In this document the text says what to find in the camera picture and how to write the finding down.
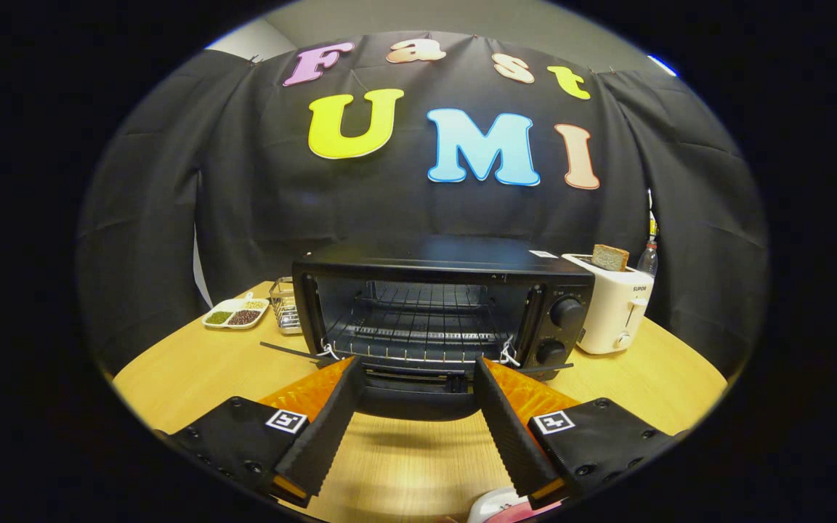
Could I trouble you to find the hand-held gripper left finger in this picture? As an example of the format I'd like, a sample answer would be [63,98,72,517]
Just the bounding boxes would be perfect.
[153,356,365,509]

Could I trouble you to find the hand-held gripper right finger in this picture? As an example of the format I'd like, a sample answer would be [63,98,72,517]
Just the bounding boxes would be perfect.
[472,356,681,511]

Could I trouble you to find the white square plate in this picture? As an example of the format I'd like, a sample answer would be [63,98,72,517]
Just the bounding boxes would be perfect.
[467,488,535,523]

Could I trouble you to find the pink meat slice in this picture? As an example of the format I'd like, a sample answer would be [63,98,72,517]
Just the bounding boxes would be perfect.
[500,501,561,523]

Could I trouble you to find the black toaster oven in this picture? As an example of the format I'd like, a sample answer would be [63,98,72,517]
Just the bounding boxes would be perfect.
[259,234,595,422]

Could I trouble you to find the white bread toaster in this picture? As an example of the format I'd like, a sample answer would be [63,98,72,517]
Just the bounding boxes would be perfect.
[562,253,655,355]

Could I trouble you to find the clear glass container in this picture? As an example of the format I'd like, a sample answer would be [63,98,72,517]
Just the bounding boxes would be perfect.
[269,277,304,336]

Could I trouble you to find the white divided dish with beans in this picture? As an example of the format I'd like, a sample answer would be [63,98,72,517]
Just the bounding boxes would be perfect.
[202,293,270,331]

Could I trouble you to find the brown bread slice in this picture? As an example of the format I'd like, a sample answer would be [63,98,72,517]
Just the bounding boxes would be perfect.
[592,245,630,272]

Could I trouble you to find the metal oven wire rack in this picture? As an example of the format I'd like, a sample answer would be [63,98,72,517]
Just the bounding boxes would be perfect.
[324,282,521,364]

